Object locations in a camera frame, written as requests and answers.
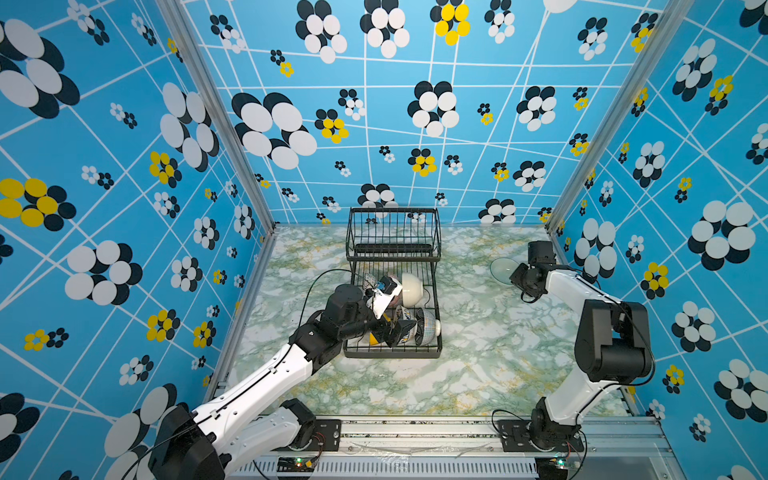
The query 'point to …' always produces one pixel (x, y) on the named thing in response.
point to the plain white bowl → (412, 289)
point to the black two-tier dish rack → (405, 244)
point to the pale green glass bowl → (502, 267)
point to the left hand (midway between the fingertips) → (407, 307)
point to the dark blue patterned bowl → (425, 327)
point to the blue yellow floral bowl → (410, 338)
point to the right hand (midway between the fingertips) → (523, 279)
